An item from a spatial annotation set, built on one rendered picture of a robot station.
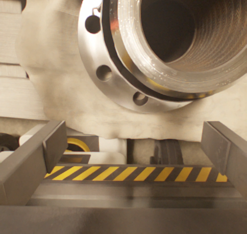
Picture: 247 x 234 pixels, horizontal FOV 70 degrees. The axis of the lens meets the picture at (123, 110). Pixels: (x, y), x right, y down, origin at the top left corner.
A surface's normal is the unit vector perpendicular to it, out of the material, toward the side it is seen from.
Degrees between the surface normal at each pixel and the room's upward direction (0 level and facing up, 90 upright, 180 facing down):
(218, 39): 90
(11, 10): 0
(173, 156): 48
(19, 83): 0
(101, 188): 0
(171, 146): 66
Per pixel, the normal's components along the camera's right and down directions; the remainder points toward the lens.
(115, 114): 0.31, -0.42
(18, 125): -0.03, 0.29
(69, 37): 0.85, 0.18
